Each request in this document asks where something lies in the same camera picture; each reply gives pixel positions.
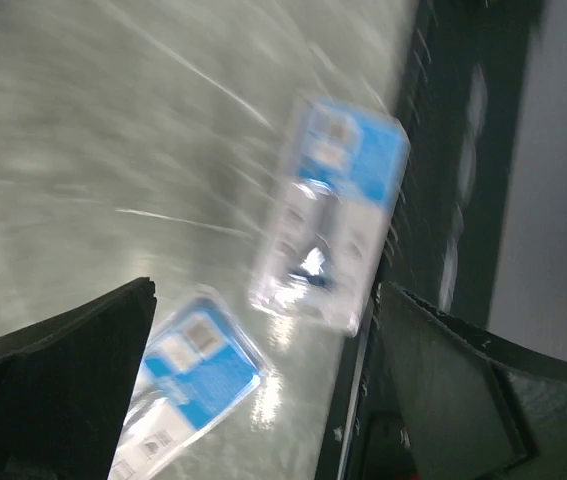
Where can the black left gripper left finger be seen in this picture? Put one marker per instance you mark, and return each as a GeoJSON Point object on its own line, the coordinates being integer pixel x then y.
{"type": "Point", "coordinates": [66, 384]}

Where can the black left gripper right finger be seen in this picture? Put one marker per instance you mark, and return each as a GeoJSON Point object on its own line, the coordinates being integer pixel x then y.
{"type": "Point", "coordinates": [476, 406]}

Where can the blue razor blister pack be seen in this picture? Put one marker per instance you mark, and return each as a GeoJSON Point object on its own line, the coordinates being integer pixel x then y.
{"type": "Point", "coordinates": [341, 169]}
{"type": "Point", "coordinates": [198, 365]}

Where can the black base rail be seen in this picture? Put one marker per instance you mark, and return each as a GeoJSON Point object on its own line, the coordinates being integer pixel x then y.
{"type": "Point", "coordinates": [459, 99]}

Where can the blue razor blister pack front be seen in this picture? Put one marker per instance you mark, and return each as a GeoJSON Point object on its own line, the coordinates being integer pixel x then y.
{"type": "Point", "coordinates": [341, 169]}

